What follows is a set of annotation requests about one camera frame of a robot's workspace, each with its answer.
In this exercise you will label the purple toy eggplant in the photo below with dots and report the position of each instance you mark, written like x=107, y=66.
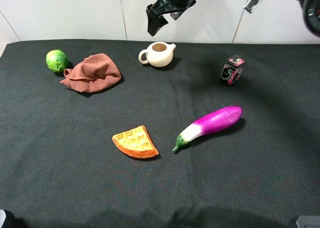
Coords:
x=214, y=122

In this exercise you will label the cream ceramic teapot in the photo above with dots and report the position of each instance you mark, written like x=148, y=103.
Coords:
x=158, y=54

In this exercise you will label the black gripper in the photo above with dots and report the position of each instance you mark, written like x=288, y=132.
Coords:
x=173, y=7

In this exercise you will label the black tablecloth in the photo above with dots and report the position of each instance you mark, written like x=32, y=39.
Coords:
x=59, y=167

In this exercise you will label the orange toy waffle slice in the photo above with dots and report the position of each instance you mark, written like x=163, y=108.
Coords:
x=135, y=143

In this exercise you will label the green lime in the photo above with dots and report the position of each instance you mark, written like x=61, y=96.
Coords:
x=57, y=61

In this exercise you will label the brown crumpled cloth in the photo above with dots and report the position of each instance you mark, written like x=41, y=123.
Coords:
x=94, y=74

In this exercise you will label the black floral tin box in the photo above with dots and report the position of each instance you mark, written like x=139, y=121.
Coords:
x=232, y=69

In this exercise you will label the clear plastic wrap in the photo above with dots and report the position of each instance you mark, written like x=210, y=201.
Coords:
x=250, y=6

